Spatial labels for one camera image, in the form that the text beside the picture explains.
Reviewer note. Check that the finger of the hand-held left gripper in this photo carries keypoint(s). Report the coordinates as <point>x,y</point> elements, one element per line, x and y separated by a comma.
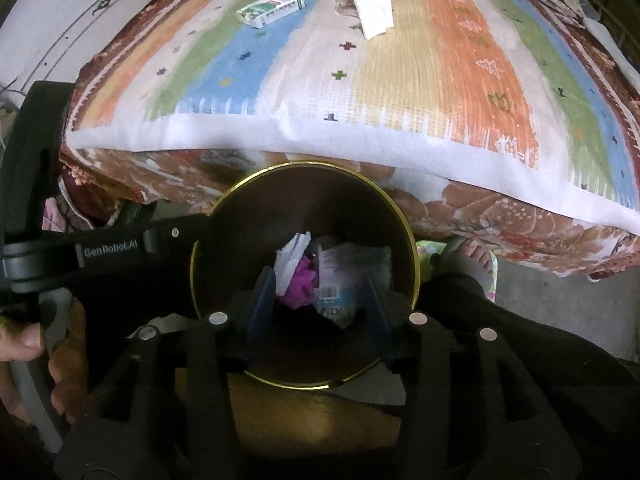
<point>180,234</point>

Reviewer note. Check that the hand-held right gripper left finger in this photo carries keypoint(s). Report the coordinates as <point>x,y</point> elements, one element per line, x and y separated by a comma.
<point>262,302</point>

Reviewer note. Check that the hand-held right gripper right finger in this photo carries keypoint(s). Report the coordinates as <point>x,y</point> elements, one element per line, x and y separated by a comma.
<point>376,307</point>

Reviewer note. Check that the magenta plastic bag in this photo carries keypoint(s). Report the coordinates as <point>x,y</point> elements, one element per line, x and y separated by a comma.
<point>299,285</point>

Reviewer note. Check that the white printed plastic wrapper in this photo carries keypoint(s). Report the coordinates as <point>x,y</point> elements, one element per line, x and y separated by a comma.
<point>345,280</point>

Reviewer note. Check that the gold rimmed dark bin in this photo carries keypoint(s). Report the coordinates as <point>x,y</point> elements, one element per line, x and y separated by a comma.
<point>300,200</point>

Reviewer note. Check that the person's left hand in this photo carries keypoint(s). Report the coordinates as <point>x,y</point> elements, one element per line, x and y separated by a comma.
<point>22,342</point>

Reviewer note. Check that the pink patterned cloth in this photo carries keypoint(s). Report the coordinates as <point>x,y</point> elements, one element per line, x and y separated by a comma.
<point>67,212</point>

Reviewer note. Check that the foot in sandal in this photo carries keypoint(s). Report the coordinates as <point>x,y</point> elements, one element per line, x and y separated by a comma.
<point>425,250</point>

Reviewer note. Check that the person's foot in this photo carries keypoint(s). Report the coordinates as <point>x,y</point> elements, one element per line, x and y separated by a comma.
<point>467,257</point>

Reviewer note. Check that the brown floral blanket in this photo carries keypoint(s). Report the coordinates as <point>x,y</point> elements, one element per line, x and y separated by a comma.
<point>525,230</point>

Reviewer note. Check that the striped colourful mat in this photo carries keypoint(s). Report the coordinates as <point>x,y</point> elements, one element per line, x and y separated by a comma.
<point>400,85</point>

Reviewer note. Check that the green and white carton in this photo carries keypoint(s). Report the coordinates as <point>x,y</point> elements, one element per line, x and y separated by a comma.
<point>270,10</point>

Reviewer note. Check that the white folded tissue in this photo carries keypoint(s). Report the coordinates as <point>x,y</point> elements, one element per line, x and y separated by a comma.
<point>374,10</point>

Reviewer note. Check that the white rolled cloth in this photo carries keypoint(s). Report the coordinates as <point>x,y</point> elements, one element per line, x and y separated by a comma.
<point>615,47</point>

